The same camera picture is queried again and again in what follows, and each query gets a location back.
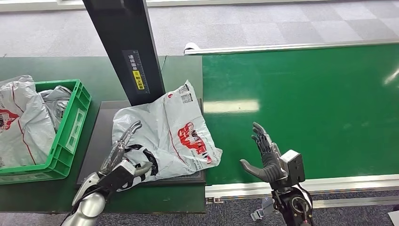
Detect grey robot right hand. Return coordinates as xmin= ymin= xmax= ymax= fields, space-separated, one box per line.
xmin=239 ymin=121 xmax=289 ymax=189

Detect white plastic mailer black print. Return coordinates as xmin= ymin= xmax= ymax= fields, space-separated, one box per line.
xmin=112 ymin=80 xmax=223 ymax=192

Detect green conveyor belt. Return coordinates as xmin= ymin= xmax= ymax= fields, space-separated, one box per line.
xmin=202 ymin=43 xmax=399 ymax=186

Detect white conveyor end cap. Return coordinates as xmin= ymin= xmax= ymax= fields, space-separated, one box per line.
xmin=183 ymin=42 xmax=202 ymax=55

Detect black inbound scanner machine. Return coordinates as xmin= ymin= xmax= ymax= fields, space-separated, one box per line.
xmin=75 ymin=0 xmax=207 ymax=188

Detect white object on floor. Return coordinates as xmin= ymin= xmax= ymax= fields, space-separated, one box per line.
xmin=387 ymin=210 xmax=399 ymax=226

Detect green plastic crate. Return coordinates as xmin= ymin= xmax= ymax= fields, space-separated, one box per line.
xmin=0 ymin=79 xmax=92 ymax=185

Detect white mailer bag red print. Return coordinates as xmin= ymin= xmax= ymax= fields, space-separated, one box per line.
xmin=0 ymin=74 xmax=57 ymax=169

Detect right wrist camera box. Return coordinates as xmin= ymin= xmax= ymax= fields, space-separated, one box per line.
xmin=279 ymin=149 xmax=306 ymax=188

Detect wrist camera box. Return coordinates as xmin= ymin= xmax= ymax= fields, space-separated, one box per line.
xmin=97 ymin=160 xmax=137 ymax=194
xmin=279 ymin=149 xmax=306 ymax=188

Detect metal bracket under conveyor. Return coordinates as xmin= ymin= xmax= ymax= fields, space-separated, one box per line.
xmin=250 ymin=197 xmax=277 ymax=221

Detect aluminium conveyor side rail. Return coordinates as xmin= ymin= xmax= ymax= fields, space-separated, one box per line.
xmin=205 ymin=173 xmax=399 ymax=209
xmin=184 ymin=39 xmax=399 ymax=56

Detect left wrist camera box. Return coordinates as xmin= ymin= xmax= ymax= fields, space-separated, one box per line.
xmin=97 ymin=160 xmax=137 ymax=194

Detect yellow sticker on scanner post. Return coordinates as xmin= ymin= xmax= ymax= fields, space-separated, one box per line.
xmin=132 ymin=70 xmax=145 ymax=91

